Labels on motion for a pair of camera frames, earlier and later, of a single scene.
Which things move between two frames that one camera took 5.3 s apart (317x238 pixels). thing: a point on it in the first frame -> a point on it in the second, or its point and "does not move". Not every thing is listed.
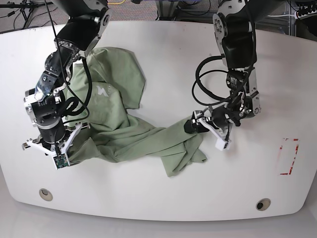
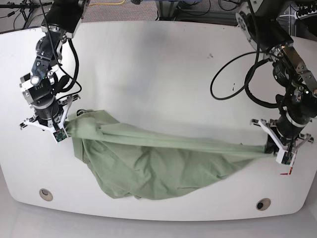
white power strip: [297, 16] does not move
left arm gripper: [58, 150] -> [52, 118]
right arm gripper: [218, 120] -> [287, 134]
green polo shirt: [103, 87] -> [130, 161]
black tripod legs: [27, 8] does not move
